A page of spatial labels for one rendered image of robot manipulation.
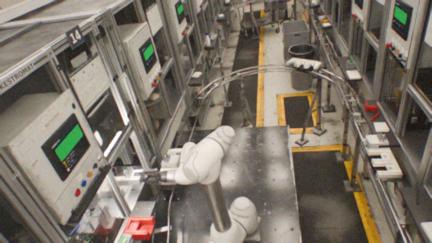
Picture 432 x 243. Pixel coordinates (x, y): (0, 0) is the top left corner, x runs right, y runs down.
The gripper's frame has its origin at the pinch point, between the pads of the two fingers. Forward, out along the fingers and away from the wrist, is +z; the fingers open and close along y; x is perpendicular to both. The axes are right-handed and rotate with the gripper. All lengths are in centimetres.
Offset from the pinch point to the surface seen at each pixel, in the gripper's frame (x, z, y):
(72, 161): 43, 0, 54
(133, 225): 32.3, -5.2, -8.3
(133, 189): 0.2, 8.6, -12.6
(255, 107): -239, -63, -100
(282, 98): -257, -103, -99
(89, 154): 29, 3, 46
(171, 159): -27.9, -12.2, -10.3
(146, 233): 38.2, -16.2, -6.9
